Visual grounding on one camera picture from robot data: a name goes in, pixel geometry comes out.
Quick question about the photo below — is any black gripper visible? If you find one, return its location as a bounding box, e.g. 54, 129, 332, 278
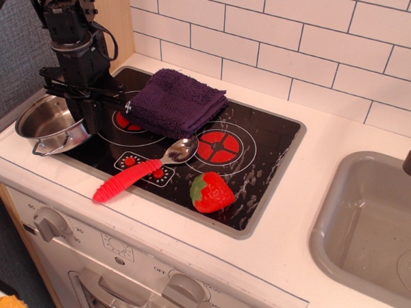
40, 42, 131, 135

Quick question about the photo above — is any grey sink basin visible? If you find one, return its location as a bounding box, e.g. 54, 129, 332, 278
309, 151, 411, 308

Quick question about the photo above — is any grey oven knob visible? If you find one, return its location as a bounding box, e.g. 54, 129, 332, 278
162, 273, 206, 308
33, 207, 68, 242

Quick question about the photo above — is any grey right oven knob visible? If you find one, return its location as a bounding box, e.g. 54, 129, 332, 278
162, 273, 206, 308

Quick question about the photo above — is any grey left oven knob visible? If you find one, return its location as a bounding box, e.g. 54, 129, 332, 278
33, 207, 68, 242

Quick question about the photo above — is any red toy strawberry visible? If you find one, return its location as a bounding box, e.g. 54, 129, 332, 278
189, 171, 236, 213

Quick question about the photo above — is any purple folded towel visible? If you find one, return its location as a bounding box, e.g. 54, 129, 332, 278
124, 68, 228, 139

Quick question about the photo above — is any stainless steel bowl pot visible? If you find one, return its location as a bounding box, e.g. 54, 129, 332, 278
15, 95, 91, 157

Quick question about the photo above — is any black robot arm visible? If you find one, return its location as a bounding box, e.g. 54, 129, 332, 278
0, 0, 128, 135

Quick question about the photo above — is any yellow black object corner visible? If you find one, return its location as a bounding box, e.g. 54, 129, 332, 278
0, 295, 29, 308

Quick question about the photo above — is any red handled metal spoon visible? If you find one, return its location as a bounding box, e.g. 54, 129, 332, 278
92, 136, 199, 203

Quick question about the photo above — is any grey oven door handle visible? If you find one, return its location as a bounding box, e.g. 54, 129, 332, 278
77, 268, 150, 308

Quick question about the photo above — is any black toy stovetop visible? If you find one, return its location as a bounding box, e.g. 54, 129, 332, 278
29, 61, 310, 243

